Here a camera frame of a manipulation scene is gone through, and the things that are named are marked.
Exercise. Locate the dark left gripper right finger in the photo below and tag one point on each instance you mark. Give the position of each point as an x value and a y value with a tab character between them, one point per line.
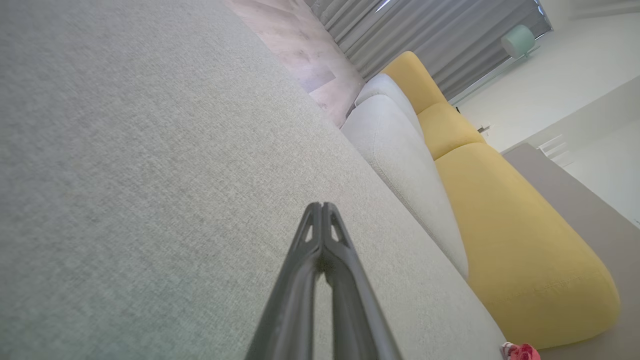
357	305

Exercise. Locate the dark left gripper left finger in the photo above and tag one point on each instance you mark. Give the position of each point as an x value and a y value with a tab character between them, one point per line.
292	300

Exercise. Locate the red white basketball jersey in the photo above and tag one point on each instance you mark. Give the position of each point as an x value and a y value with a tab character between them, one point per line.
522	352

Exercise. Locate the medium grey sofa seat cushion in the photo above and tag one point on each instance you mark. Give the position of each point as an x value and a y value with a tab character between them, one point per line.
405	170

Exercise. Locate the long yellow sofa back cushion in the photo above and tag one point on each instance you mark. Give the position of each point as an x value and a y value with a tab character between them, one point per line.
525	250

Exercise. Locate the large grey sofa seat cushion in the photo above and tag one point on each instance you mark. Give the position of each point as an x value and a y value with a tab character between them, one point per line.
150	175

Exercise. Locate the medium yellow sofa back cushion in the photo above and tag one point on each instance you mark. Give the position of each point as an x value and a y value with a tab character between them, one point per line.
447	130

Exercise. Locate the small grey sofa seat cushion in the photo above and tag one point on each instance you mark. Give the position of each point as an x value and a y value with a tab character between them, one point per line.
387	90

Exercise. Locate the small yellow sofa back cushion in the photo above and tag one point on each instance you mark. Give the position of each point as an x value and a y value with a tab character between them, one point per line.
415	80

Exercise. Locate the white slatted object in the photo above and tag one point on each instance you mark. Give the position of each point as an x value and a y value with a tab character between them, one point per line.
556	150

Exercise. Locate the grey pleated curtain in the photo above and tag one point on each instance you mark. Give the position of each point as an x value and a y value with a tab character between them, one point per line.
440	35

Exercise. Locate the mint green round lamp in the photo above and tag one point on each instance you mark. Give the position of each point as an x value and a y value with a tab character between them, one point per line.
518	41

